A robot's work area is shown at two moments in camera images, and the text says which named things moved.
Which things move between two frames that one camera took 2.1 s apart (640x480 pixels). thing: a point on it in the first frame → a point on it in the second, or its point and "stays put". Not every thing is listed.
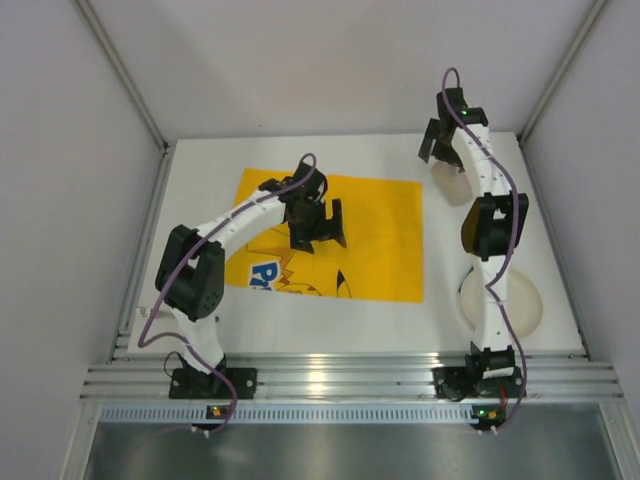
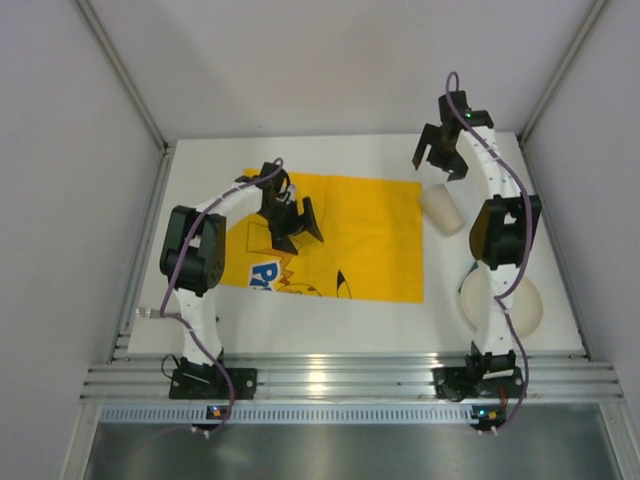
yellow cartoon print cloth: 341,238 stays put
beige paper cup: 454,184 → 442,210
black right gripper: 441,142 stays put
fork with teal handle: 146,312 stays put
